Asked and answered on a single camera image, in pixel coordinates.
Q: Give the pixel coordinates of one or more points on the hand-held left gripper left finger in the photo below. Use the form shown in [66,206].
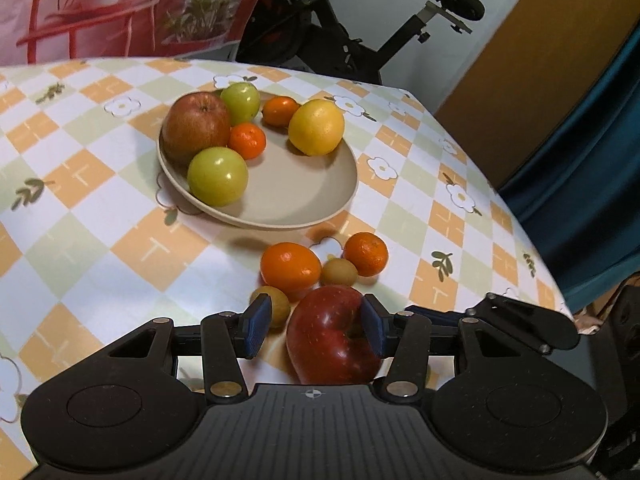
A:
[257,326]

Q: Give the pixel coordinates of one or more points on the teal curtain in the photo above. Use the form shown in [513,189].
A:
[590,185]

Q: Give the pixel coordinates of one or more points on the orange tangerine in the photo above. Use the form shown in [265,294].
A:
[280,111]
[365,254]
[290,266]
[247,140]

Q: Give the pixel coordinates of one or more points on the small green apple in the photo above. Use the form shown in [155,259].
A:
[241,102]

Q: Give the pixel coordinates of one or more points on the large green apple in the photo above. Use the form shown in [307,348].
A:
[218,176]

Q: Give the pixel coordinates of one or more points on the yellow lemon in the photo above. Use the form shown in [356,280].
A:
[316,126]

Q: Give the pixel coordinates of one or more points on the brown apple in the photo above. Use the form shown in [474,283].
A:
[195,127]

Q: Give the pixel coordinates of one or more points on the brown wooden door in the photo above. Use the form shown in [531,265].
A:
[525,85]

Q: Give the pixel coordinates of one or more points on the beige round plate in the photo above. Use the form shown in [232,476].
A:
[295,195]

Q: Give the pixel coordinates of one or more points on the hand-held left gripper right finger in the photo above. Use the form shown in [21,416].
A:
[375,329]

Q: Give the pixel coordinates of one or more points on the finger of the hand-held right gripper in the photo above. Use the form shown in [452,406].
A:
[530,322]

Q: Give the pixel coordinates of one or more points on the black exercise bike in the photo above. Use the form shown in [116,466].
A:
[300,30]

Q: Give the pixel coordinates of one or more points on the printed backdrop cloth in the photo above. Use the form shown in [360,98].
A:
[125,5]

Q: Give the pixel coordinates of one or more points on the brown kiwi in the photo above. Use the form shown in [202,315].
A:
[279,305]
[339,272]

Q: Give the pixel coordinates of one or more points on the red apple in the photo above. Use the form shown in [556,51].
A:
[325,345]

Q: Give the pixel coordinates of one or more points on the checked floral tablecloth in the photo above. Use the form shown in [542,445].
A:
[100,210]

